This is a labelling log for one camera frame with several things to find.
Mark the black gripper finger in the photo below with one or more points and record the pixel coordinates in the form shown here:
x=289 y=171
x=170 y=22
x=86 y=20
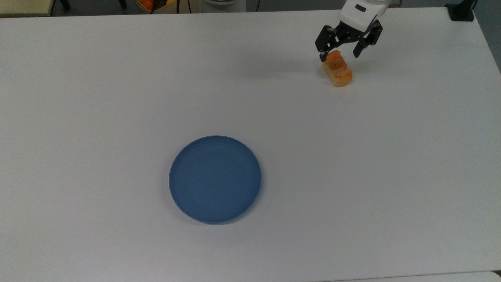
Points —
x=325 y=39
x=372 y=37

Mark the orange fruit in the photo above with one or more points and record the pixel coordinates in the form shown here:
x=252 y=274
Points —
x=146 y=3

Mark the orange toy bread loaf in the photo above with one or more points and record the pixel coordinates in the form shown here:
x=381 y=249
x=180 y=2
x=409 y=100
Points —
x=338 y=72

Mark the cardboard box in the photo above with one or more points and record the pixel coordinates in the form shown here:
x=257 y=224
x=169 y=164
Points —
x=156 y=9

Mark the black chair leg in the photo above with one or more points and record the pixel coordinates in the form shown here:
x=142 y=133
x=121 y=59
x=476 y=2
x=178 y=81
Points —
x=65 y=4
x=122 y=3

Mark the white round bucket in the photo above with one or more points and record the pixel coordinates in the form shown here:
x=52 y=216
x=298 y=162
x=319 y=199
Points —
x=223 y=6

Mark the blue round plate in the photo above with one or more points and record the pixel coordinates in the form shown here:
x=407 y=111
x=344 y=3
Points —
x=215 y=180

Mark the light wooden desk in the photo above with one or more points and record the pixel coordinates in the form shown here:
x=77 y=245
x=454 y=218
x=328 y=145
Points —
x=23 y=6

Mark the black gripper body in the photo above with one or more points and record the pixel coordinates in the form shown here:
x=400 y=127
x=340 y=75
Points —
x=352 y=31

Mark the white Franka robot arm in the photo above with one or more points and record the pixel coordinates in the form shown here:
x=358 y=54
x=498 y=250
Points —
x=360 y=13

